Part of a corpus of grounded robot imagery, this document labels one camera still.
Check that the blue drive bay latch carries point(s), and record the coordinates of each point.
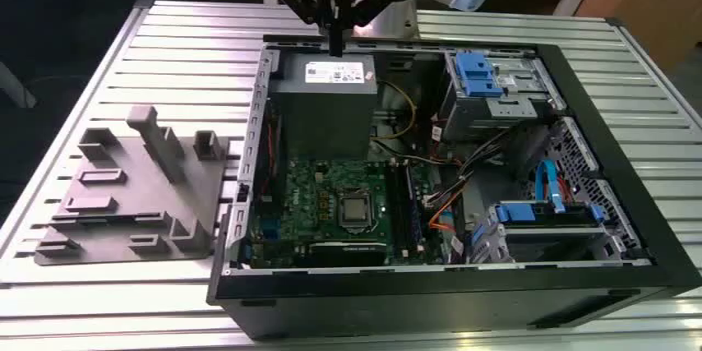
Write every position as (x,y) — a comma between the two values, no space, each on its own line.
(477,75)

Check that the grey power supply unit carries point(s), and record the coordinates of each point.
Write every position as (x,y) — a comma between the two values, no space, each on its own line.
(323,121)

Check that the silver drive cage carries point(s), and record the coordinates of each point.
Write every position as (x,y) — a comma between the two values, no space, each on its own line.
(494,121)

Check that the green motherboard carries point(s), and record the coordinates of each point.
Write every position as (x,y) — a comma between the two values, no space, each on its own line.
(307,186)

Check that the silver CPU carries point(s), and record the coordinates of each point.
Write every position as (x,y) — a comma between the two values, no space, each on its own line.
(355,209)

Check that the grey parts rack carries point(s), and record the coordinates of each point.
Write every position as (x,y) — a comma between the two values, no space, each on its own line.
(136,186)

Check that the grey chair base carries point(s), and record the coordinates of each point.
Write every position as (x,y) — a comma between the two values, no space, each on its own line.
(16,84)

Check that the blue disk carrier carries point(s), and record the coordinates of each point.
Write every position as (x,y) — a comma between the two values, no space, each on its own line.
(521,213)

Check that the black graphics card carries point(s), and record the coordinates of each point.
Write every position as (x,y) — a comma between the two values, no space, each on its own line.
(346,254)

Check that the black PC case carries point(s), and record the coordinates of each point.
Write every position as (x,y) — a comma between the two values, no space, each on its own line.
(383,306)

